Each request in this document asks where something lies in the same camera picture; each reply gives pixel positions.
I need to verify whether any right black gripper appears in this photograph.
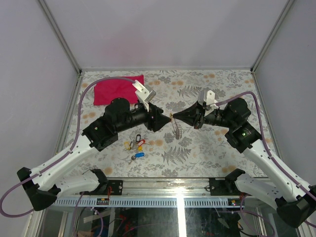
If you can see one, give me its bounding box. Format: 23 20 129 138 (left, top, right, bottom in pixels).
173 100 235 129

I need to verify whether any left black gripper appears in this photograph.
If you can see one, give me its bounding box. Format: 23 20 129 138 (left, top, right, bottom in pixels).
117 101 172 134

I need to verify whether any blue tag key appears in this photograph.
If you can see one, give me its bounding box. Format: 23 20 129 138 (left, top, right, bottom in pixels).
129 152 145 164

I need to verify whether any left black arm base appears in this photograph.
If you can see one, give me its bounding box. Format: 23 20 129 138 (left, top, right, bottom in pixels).
107 180 123 196

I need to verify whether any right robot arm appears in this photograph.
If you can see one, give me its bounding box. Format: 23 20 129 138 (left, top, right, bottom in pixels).
173 98 316 228

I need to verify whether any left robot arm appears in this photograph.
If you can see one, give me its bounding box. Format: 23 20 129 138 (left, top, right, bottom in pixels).
17 98 170 211

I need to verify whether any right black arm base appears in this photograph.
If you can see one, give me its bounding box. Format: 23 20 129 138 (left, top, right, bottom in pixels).
204 178 233 196

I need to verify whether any red tag key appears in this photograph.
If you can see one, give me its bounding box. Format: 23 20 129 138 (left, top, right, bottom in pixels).
137 139 148 147

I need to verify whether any yellow tag key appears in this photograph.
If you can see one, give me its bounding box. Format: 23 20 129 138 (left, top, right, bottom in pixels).
124 141 133 150

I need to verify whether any pink folded cloth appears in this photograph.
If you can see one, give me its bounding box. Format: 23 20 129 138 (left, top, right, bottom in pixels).
93 79 138 106

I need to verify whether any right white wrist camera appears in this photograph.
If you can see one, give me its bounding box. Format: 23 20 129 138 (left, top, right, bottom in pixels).
197 89 218 110

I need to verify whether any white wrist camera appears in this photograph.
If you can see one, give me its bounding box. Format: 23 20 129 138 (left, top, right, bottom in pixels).
132 80 156 112
197 89 218 110

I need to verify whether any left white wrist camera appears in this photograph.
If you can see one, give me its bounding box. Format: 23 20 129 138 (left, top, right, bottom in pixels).
132 80 156 112

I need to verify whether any aluminium front rail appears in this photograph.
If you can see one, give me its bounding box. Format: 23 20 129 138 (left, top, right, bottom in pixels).
56 177 243 198

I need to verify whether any white slotted cable duct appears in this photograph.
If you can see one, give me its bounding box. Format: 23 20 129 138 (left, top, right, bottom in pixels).
53 197 240 208

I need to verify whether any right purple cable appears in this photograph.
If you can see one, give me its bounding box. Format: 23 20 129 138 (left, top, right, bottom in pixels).
213 91 316 228

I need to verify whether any purple cable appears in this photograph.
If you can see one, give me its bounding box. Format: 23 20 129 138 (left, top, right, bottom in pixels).
0 77 138 218
213 91 316 228

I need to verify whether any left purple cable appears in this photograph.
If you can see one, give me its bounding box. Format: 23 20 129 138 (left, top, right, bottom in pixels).
0 77 138 218

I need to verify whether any left aluminium frame post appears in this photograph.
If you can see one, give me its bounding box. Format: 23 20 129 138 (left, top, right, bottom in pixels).
37 0 82 75

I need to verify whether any aluminium frame post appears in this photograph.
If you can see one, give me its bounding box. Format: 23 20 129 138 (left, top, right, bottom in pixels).
250 0 296 72
37 0 82 75

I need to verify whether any right aluminium frame post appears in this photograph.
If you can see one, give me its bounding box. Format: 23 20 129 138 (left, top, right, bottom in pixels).
250 0 296 72

